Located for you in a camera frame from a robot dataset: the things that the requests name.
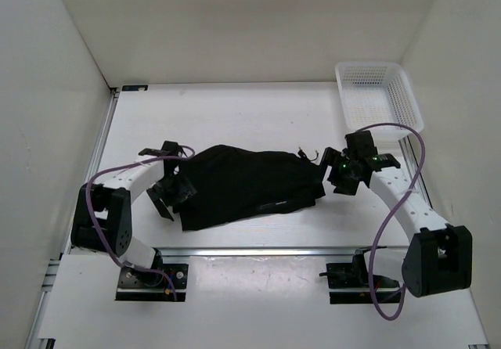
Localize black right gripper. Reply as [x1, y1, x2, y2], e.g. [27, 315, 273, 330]
[311, 147, 360, 196]

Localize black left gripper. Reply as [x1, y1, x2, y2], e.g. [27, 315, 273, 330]
[146, 171, 197, 220]

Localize black shorts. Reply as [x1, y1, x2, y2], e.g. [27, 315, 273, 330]
[173, 145, 325, 231]

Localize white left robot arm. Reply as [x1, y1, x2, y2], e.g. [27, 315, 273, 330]
[70, 156, 188, 286]

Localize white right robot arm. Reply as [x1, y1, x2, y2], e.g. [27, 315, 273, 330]
[320, 148, 473, 297]

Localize white perforated plastic basket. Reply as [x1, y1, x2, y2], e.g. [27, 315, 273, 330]
[335, 61, 424, 142]

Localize small black corner label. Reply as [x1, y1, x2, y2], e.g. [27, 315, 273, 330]
[121, 85, 149, 92]

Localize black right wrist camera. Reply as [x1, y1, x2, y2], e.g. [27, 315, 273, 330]
[344, 130, 378, 160]

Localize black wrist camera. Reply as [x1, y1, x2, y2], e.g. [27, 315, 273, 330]
[138, 141, 183, 157]
[344, 130, 378, 160]

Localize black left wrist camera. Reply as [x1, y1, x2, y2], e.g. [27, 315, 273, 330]
[138, 141, 183, 157]

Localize aluminium table edge rail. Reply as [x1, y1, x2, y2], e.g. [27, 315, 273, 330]
[62, 246, 412, 259]

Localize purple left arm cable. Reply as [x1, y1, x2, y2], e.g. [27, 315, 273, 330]
[86, 146, 196, 301]

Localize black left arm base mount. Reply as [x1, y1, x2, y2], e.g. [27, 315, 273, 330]
[115, 262, 189, 302]

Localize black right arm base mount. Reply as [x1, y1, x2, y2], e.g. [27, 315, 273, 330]
[319, 247, 402, 305]

